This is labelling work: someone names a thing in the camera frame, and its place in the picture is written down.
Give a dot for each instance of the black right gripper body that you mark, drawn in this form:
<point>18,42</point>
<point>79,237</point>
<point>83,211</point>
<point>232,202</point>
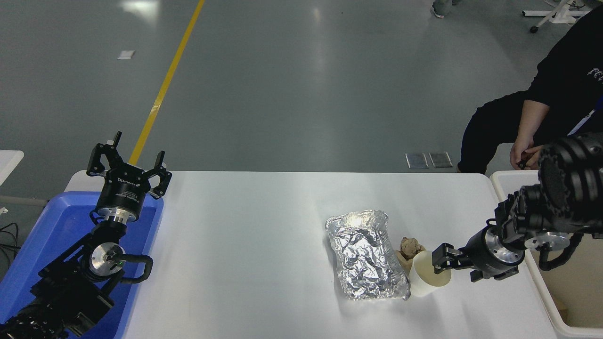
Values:
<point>478,254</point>

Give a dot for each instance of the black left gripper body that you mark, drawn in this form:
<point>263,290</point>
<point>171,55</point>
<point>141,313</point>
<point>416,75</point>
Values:
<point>123,190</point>

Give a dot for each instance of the white paper cup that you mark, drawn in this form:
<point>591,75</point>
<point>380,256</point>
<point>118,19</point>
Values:
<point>421,282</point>

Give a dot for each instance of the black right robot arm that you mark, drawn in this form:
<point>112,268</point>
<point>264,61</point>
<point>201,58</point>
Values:
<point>565,183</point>

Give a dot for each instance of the person's forearm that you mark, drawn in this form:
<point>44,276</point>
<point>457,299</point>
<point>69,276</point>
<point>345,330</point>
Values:
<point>533,120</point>

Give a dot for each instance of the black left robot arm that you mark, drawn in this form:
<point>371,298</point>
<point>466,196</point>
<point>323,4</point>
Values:
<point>66,292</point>

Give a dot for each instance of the person's hand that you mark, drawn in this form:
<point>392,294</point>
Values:
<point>520,150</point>

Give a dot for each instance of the crumpled tan paper ball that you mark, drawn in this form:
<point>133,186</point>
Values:
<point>411,246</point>

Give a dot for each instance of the crumpled foil tray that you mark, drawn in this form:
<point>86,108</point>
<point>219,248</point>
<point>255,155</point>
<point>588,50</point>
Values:
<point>365,256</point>

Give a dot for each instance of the blue plastic tray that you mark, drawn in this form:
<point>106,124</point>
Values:
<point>52,230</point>

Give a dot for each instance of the metal floor plate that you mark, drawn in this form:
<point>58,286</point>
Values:
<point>417,160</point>
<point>441,159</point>

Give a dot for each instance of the large pale bin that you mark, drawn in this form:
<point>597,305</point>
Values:
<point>565,292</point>

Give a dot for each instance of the small white side table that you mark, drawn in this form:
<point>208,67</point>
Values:
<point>8,165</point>

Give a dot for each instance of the crouching person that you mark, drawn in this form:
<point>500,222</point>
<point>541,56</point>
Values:
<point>570,70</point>

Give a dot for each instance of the standing person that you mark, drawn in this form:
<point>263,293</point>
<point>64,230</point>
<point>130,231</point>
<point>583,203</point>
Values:
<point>443,7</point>

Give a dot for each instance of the white wheeled stand base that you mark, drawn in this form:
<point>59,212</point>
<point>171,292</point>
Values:
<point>558,14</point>

